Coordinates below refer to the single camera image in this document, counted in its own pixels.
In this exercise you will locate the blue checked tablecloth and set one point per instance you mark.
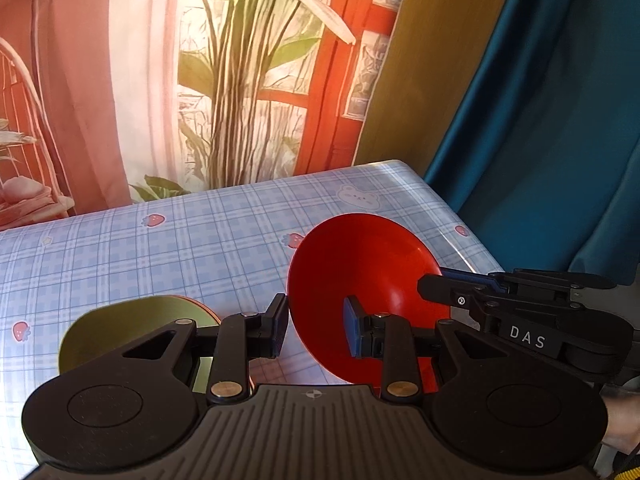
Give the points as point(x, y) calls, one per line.
point(175, 260)

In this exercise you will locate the person's right forearm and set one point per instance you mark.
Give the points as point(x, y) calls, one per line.
point(622, 420)

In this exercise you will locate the printed room scene tapestry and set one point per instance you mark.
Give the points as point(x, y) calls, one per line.
point(100, 85)

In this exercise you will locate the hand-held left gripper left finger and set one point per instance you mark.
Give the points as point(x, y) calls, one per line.
point(279, 327)

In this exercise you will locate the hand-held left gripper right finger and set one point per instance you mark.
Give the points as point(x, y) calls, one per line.
point(350, 325)

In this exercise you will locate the red round bowl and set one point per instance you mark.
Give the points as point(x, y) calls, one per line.
point(360, 260)

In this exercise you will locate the blue curtain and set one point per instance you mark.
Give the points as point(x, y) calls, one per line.
point(550, 135)

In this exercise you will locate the green square plate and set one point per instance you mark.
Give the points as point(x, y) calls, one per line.
point(130, 315)

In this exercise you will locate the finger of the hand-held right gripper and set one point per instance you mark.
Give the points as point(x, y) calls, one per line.
point(520, 322)
point(470, 276)

